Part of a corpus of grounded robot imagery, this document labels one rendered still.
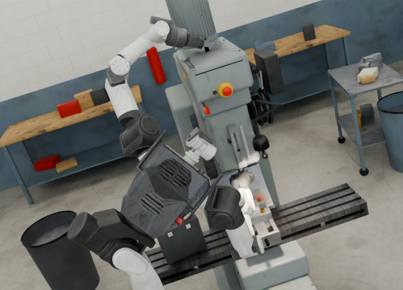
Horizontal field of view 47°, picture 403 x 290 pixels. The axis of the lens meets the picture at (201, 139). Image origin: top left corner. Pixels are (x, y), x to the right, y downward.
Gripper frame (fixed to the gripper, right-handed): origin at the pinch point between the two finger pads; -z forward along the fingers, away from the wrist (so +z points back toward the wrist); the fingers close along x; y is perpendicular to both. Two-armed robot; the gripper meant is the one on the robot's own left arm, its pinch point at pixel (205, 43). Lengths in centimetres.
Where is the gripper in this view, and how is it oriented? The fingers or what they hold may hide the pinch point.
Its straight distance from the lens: 212.9
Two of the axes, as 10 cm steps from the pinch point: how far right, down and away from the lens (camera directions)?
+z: -9.0, -1.2, -4.2
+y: 2.1, -9.6, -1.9
